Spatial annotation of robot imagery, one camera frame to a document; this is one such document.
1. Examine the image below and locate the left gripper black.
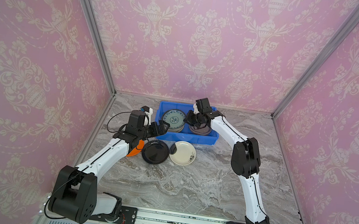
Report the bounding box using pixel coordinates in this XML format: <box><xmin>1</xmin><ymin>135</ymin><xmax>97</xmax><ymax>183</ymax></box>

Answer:
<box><xmin>136</xmin><ymin>116</ymin><xmax>171</xmax><ymax>144</ymax></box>

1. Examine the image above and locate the blue patterned porcelain plate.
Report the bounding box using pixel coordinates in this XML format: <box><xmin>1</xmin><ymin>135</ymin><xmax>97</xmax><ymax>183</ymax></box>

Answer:
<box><xmin>162</xmin><ymin>109</ymin><xmax>186</xmax><ymax>133</ymax></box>

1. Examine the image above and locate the brownish glass plate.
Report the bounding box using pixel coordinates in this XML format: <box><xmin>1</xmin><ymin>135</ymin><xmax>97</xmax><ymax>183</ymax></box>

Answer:
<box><xmin>189</xmin><ymin>125</ymin><xmax>212</xmax><ymax>136</ymax></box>

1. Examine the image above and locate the cream plate with flowers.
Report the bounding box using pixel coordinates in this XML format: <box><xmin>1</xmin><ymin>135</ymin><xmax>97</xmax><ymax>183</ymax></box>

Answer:
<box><xmin>169</xmin><ymin>141</ymin><xmax>197</xmax><ymax>166</ymax></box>

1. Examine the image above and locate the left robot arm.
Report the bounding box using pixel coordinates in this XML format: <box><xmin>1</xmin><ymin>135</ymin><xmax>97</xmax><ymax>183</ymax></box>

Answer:
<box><xmin>44</xmin><ymin>106</ymin><xmax>170</xmax><ymax>224</ymax></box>

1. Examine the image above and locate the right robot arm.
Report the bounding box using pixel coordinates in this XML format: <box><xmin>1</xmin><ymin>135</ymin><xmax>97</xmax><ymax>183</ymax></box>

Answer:
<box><xmin>185</xmin><ymin>98</ymin><xmax>270</xmax><ymax>224</ymax></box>

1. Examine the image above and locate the black round plate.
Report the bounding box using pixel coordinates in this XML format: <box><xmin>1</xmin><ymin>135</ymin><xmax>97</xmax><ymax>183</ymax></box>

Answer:
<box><xmin>141</xmin><ymin>140</ymin><xmax>169</xmax><ymax>165</ymax></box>

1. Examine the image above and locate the orange plate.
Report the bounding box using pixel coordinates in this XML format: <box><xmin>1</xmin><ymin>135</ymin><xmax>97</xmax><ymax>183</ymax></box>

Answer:
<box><xmin>127</xmin><ymin>140</ymin><xmax>145</xmax><ymax>157</ymax></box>

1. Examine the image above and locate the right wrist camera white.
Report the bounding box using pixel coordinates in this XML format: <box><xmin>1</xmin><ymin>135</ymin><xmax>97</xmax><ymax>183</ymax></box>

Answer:
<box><xmin>193</xmin><ymin>103</ymin><xmax>199</xmax><ymax>114</ymax></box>

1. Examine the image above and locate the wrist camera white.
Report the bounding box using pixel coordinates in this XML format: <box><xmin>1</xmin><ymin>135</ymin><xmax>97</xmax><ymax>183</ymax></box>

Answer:
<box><xmin>193</xmin><ymin>103</ymin><xmax>199</xmax><ymax>114</ymax></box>
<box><xmin>141</xmin><ymin>106</ymin><xmax>153</xmax><ymax>126</ymax></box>

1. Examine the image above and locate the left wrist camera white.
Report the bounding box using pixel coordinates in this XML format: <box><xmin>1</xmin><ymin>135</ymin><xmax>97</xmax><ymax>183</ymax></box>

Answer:
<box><xmin>141</xmin><ymin>106</ymin><xmax>153</xmax><ymax>126</ymax></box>

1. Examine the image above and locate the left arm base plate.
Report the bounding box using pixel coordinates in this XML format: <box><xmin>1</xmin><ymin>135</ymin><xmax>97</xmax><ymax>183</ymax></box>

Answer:
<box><xmin>88</xmin><ymin>206</ymin><xmax>138</xmax><ymax>224</ymax></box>

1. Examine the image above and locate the left aluminium corner post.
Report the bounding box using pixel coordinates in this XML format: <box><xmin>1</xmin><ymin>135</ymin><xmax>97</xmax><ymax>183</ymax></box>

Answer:
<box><xmin>79</xmin><ymin>0</ymin><xmax>116</xmax><ymax>96</ymax></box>

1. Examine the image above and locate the aluminium corner post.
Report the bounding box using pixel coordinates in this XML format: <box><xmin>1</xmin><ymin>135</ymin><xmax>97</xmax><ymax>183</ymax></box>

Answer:
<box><xmin>271</xmin><ymin>3</ymin><xmax>359</xmax><ymax>122</ymax></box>
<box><xmin>79</xmin><ymin>0</ymin><xmax>116</xmax><ymax>96</ymax></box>

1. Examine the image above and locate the right aluminium corner post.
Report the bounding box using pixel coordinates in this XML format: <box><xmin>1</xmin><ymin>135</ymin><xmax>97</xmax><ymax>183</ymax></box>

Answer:
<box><xmin>271</xmin><ymin>3</ymin><xmax>359</xmax><ymax>122</ymax></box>

